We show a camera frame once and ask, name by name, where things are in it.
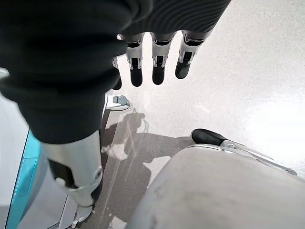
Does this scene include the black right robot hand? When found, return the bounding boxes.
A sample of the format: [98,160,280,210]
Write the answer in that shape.
[0,0,232,229]

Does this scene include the white cart caster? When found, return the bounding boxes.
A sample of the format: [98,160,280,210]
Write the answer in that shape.
[105,94,132,112]

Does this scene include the white medical cart blue drawers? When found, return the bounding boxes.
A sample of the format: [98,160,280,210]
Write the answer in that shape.
[0,68,79,229]

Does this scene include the silver right robot leg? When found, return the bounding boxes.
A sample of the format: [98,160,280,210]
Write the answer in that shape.
[126,128,305,229]

